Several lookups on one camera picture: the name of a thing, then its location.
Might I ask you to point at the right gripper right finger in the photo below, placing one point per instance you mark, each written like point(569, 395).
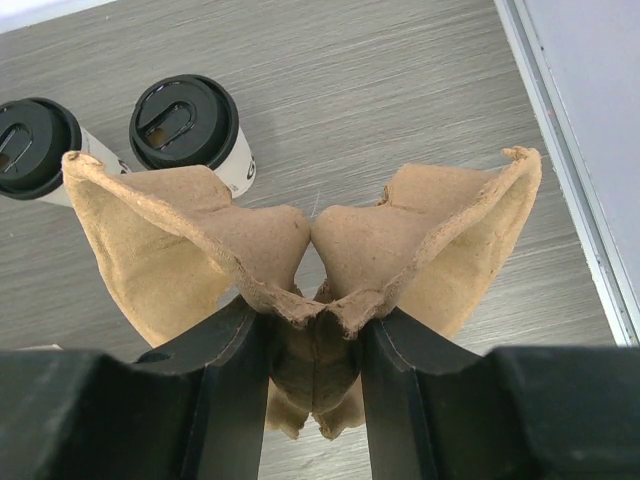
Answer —
point(435, 410)

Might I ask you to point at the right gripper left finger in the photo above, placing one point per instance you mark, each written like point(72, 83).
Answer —
point(193, 408)

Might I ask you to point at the black lid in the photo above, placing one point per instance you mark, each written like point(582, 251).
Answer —
point(184, 120)
point(35, 134)

